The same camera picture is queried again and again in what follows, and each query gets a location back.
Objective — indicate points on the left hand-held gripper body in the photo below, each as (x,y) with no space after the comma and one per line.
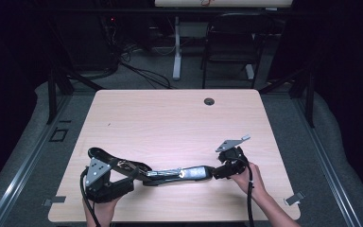
(96,176)

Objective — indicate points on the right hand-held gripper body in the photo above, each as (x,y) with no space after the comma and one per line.
(236,160)

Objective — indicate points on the large black stapler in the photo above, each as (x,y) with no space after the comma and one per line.
(195,172)

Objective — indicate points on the person's right hand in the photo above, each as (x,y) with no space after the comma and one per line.
(253,183)

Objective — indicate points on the person's left hand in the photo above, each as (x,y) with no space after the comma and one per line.
(102,209)

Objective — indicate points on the dark tape strip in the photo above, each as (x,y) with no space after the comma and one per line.
(54,200)

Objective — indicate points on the black table grommet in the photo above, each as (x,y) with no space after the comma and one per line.
(209,101)

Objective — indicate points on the grey tape strip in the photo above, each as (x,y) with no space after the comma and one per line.
(294,198)

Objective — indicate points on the short white desk foot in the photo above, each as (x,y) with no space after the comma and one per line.
(250,72)

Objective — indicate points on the black metal stand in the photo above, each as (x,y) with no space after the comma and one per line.
(309,97)
(53,94)

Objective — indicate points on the white desk leg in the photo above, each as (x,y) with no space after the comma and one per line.
(177,56)

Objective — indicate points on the black folding chair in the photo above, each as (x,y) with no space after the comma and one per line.
(233,41)

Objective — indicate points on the white desk top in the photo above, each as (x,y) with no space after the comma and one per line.
(223,3)

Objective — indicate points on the aluminium floor rail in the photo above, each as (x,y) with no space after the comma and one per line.
(22,170)
(331,170)

